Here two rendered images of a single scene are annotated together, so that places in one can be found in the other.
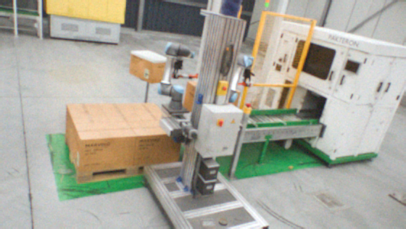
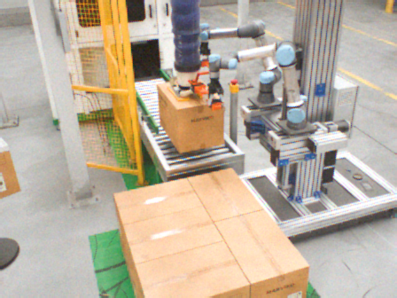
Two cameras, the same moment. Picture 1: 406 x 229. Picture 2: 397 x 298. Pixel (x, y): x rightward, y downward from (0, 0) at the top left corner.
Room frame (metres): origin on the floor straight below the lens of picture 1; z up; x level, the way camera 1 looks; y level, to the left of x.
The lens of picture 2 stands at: (3.05, 3.20, 2.45)
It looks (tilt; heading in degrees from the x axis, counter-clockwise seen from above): 30 degrees down; 285
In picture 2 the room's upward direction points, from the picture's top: 2 degrees counter-clockwise
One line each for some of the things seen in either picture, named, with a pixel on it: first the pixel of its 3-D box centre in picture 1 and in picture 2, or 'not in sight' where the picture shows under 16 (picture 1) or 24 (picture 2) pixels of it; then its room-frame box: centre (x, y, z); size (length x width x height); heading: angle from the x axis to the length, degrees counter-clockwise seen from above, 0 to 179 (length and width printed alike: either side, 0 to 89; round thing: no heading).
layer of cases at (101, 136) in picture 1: (122, 132); (200, 247); (3.67, 1.02, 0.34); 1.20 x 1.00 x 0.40; 124
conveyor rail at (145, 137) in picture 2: not in sight; (138, 121); (4.72, -0.50, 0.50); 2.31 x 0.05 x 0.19; 124
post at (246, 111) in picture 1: (238, 143); (233, 132); (3.71, -0.47, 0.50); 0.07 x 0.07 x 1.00; 34
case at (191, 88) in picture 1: (211, 101); (189, 113); (4.02, -0.02, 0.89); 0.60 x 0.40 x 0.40; 125
